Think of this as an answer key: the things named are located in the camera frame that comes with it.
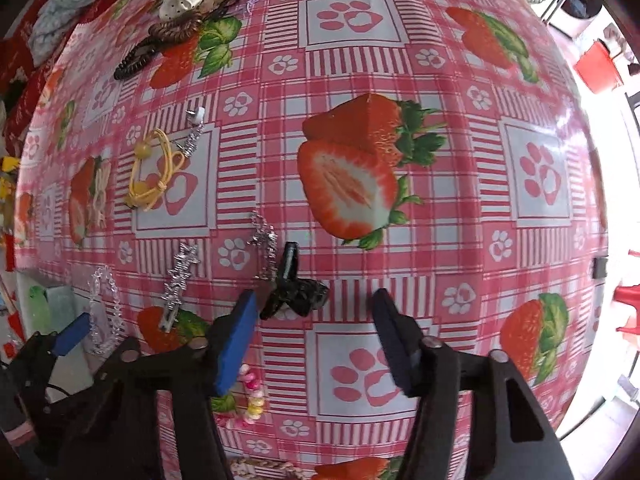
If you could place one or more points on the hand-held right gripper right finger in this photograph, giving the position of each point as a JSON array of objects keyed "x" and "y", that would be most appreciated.
[{"x": 395, "y": 347}]

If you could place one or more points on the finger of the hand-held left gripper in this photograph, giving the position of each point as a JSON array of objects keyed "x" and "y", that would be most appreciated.
[{"x": 72, "y": 337}]

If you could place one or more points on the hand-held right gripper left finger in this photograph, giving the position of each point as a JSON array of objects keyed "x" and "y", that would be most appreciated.
[{"x": 234, "y": 345}]

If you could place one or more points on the white tray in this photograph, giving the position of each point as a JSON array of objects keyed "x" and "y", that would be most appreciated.
[{"x": 62, "y": 305}]

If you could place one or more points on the silver rhinestone hair clip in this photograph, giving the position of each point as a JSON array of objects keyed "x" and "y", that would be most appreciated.
[{"x": 180, "y": 275}]

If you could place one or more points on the black hair claw clip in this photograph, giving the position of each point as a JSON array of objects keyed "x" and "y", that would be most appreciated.
[{"x": 290, "y": 270}]

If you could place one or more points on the pink strawberry print tablecloth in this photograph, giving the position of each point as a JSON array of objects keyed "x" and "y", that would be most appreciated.
[{"x": 400, "y": 210}]

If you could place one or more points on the red plastic chair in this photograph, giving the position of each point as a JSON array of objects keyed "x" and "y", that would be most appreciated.
[{"x": 631, "y": 305}]

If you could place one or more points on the blue crochet cloth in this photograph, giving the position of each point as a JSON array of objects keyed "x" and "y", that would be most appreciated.
[{"x": 60, "y": 10}]

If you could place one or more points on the red bucket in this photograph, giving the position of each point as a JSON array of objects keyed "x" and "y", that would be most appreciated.
[{"x": 597, "y": 67}]

